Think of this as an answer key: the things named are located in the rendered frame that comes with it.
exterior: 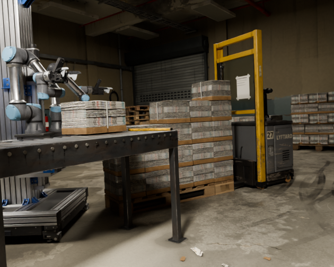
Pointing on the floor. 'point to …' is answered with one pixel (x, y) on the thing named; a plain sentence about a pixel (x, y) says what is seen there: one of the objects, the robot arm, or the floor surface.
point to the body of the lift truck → (286, 135)
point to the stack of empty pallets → (137, 114)
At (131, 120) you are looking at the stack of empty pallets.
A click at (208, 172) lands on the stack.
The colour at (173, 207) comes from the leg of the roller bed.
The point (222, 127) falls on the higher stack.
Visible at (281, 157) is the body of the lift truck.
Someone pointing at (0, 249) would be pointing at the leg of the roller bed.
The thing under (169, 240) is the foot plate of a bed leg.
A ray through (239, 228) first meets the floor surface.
